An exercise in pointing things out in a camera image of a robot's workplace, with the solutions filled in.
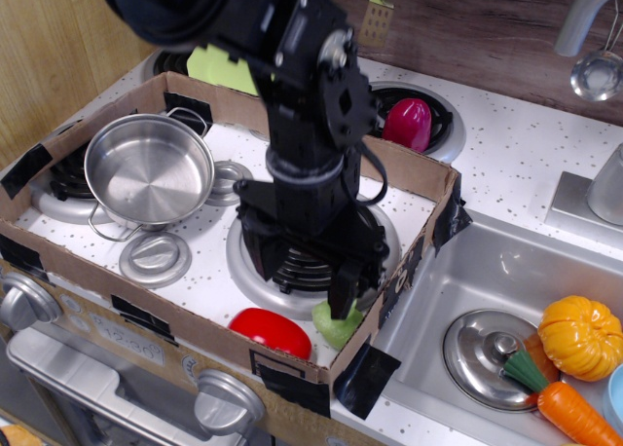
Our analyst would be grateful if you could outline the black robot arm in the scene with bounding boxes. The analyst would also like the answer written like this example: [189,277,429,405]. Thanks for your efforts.
[105,0,388,319]

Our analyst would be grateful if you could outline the steel sink basin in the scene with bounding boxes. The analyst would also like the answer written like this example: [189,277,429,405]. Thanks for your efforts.
[376,213,622,445]

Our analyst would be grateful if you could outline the grey stovetop knob middle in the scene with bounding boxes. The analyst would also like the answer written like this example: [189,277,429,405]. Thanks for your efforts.
[205,161,253,206]

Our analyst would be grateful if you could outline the front left black burner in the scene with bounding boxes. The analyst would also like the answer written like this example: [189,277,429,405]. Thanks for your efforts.
[30,143,112,225]

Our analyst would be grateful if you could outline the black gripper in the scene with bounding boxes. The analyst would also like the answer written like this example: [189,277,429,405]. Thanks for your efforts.
[234,166,389,319]

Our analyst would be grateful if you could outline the grey stovetop knob front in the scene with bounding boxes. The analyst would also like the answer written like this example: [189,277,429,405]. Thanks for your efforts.
[119,232,192,289]

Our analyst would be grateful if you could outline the red toy pepper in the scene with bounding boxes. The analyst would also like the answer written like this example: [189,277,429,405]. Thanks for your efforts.
[228,308,312,360]

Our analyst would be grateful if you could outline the orange toy carrot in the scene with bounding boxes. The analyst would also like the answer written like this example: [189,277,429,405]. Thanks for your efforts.
[503,351,622,446]

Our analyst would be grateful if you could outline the orange toy bottom left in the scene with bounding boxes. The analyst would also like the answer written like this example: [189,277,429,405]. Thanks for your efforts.
[1,425,44,446]

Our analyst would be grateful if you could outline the grey oven knob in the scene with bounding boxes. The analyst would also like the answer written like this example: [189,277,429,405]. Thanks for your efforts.
[194,369,266,436]
[1,272,62,331]

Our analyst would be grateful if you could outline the grey oven door handle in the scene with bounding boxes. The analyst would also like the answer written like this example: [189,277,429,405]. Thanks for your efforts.
[7,329,246,445]

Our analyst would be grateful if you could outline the grey oven knob left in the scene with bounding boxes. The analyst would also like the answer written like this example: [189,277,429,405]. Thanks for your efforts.
[1,272,62,331]

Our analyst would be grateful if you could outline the grey oven knob right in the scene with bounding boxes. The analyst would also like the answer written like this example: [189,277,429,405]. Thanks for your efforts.
[194,369,266,436]

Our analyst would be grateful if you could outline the cardboard fence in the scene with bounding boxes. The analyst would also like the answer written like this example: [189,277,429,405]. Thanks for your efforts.
[1,73,463,414]

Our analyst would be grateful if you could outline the grey faucet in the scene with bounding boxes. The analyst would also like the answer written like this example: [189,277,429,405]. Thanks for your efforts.
[545,0,622,248]

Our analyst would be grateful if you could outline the hanging steel ladle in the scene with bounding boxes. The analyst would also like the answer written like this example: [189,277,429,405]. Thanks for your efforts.
[569,0,622,102]

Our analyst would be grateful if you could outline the back left black burner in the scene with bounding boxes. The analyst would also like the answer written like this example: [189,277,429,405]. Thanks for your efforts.
[142,50,192,81]

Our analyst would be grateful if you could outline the back right black burner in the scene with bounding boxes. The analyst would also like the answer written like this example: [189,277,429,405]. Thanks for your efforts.
[371,81,466,164]

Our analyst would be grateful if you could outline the orange toy pumpkin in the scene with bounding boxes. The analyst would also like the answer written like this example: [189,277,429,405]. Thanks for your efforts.
[537,295,622,382]

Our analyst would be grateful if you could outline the hanging green spatula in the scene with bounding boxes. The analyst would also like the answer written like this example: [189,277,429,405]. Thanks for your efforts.
[358,0,395,48]

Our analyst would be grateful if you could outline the steel pot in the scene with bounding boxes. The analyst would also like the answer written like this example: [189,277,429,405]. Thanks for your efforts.
[84,107,215,242]

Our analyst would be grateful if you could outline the light blue cup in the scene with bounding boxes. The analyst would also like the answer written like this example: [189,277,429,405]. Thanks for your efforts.
[603,365,623,435]

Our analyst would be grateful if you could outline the green plastic plate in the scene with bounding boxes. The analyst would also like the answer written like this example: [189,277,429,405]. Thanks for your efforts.
[187,46,258,96]

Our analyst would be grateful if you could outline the steel pot lid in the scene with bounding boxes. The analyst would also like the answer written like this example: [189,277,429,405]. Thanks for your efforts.
[442,310,536,413]

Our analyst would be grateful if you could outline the grey stovetop knob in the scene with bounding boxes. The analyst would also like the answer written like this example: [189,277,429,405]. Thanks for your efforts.
[205,161,253,206]
[119,232,192,289]

